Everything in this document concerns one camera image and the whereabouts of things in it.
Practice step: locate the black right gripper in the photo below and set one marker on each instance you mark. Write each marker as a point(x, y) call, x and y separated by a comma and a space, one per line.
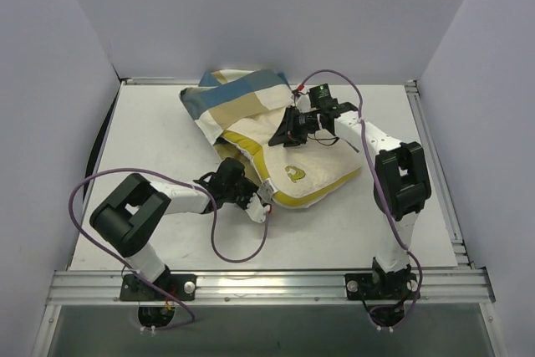
point(292, 125)

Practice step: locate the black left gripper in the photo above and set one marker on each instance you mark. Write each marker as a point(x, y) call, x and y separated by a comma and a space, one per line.
point(247, 189)

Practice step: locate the cream pillow with yellow edge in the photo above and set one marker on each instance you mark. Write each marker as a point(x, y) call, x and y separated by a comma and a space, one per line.
point(299, 176)

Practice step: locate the blue tan white checked pillowcase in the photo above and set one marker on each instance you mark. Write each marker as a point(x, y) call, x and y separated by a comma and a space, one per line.
point(242, 108)

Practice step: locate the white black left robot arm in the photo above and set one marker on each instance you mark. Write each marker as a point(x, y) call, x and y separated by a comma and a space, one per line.
point(129, 215)

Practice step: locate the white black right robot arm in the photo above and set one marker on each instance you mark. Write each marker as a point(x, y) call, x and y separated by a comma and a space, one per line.
point(399, 171)

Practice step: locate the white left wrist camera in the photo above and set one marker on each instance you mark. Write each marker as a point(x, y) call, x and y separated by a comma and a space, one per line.
point(257, 210)

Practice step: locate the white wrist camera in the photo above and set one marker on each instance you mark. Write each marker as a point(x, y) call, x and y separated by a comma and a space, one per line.
point(320, 97)
point(257, 210)

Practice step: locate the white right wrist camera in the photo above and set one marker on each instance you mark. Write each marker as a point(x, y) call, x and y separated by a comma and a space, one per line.
point(320, 97)

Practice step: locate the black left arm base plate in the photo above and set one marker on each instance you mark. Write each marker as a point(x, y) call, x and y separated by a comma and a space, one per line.
point(179, 285)

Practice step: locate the aluminium back frame rail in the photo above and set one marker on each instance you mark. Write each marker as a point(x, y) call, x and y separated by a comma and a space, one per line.
point(176, 81)

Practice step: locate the aluminium frame rail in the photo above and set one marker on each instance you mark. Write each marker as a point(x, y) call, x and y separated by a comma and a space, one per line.
point(87, 288)
point(176, 81)

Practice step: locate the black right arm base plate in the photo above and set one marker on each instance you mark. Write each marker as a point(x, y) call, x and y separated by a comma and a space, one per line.
point(380, 286)

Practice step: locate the aluminium front frame rail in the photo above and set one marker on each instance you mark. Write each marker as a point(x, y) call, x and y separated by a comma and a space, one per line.
point(87, 288)

